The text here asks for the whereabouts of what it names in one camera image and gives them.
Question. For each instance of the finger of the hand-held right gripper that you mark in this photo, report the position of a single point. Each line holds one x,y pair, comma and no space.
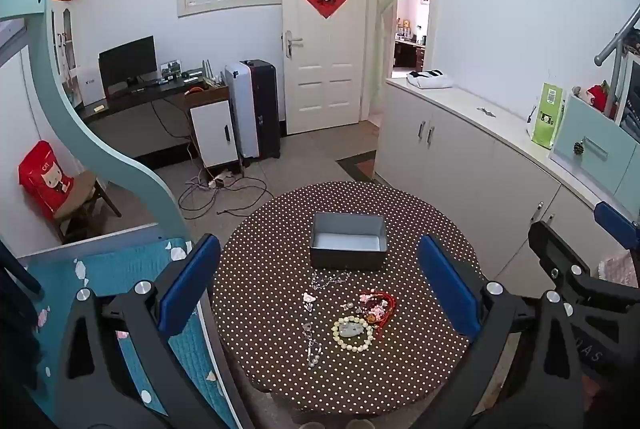
612,219
550,249

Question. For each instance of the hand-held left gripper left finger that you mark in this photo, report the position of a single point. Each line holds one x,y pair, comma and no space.
190,284

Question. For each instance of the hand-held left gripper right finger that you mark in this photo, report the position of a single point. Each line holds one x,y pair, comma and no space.
447,289

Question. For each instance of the grey metal tin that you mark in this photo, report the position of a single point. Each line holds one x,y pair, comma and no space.
347,249

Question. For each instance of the teal box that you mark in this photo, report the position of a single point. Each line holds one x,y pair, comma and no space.
600,159

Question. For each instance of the pine cone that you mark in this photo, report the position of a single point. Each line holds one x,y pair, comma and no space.
579,148

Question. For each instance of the round polka dot table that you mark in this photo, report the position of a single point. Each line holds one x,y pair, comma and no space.
280,259

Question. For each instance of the long white cabinet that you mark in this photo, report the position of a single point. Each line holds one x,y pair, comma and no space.
475,159

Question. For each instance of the green paper bag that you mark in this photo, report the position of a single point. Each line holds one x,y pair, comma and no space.
547,114

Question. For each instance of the red plush toy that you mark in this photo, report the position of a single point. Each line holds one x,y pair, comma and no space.
595,96

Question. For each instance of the wooden chair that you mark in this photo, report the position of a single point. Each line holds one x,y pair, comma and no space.
85,204

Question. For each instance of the small white cabinet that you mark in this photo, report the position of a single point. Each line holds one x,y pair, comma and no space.
212,134

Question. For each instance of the keys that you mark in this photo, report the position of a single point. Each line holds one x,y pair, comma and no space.
485,111

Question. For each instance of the grey metal rack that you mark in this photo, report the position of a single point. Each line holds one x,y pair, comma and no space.
612,44

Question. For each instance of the dark cloth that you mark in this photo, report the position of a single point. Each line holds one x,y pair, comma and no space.
15,309

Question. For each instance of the red cat bag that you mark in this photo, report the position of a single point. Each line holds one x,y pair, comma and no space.
45,179

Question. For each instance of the dark desk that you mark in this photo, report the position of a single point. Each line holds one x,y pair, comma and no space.
130,101

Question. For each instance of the folded white garment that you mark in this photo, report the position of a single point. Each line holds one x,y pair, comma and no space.
430,80

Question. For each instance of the white box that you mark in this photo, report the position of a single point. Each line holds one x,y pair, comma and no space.
92,86

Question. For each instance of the black monitor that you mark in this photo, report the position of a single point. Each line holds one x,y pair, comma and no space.
127,59

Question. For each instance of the white door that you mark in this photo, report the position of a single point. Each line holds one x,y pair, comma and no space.
325,69

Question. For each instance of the white glass-door cupboard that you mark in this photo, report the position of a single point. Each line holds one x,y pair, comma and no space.
65,39

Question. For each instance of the teal bed frame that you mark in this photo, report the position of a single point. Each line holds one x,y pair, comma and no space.
65,109

